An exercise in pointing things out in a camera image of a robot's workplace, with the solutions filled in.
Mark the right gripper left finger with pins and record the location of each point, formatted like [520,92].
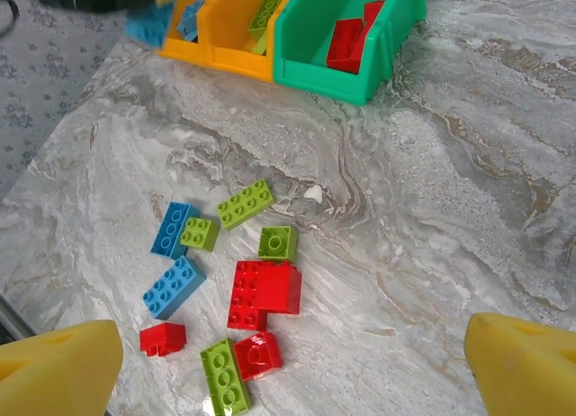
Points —
[58,371]

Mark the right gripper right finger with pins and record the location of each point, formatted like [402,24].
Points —
[526,366]

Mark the blue lego brick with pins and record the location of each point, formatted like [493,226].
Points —
[168,231]
[191,17]
[146,26]
[174,287]

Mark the small red lego brick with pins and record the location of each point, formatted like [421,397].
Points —
[163,338]

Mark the long green lego brick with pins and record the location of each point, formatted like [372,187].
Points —
[225,377]
[246,204]

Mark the long red lego brick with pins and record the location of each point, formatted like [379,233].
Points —
[240,303]

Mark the square green lego brick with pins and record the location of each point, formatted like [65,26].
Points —
[199,234]
[277,242]

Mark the orange plastic bin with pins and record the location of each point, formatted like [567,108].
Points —
[238,60]
[184,51]

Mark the green plastic bin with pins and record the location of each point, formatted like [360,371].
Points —
[315,80]

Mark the aluminium side rail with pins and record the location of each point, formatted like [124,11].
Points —
[13,319]

